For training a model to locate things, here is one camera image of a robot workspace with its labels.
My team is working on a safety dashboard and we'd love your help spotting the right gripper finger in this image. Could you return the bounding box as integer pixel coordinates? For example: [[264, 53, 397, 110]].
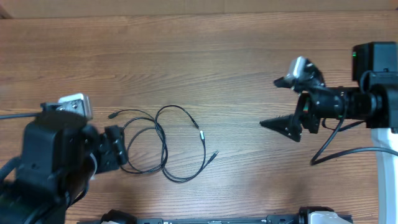
[[259, 114, 302, 142], [274, 77, 294, 88]]

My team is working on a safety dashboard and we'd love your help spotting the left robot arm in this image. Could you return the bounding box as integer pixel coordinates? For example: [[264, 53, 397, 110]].
[[1, 111, 127, 223]]

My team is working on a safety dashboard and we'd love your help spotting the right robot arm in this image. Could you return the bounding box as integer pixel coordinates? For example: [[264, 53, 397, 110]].
[[260, 42, 397, 223]]

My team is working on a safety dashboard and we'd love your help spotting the black cable bundle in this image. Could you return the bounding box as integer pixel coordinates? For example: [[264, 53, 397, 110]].
[[108, 105, 200, 175]]

